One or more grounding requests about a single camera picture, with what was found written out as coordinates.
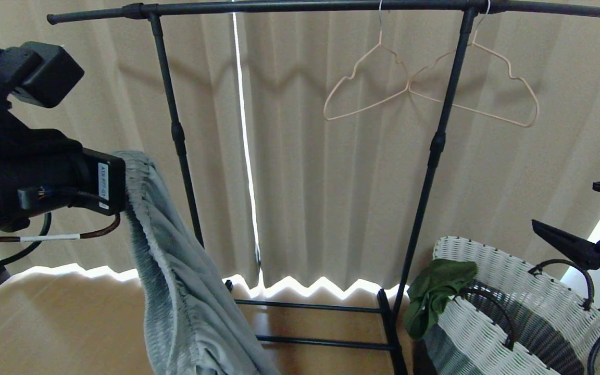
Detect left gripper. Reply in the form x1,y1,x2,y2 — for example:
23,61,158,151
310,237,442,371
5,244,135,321
0,136,126,233

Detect pale grey shorts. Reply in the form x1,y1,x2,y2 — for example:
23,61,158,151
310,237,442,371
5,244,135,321
115,151,280,375

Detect pink clothes hanger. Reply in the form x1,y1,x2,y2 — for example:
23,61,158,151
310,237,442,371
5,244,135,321
408,0,540,128
323,0,411,121

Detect white laundry basket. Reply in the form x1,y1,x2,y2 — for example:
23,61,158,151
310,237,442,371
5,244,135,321
422,235,600,375

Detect black clothes rack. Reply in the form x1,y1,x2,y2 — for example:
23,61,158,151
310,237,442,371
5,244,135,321
46,0,600,375

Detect green garment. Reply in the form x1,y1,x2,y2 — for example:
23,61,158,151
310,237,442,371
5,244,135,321
403,259,479,342

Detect beige curtain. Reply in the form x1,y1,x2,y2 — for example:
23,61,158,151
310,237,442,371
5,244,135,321
0,0,600,292

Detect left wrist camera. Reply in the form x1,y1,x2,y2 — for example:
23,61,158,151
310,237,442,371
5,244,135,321
0,42,85,149

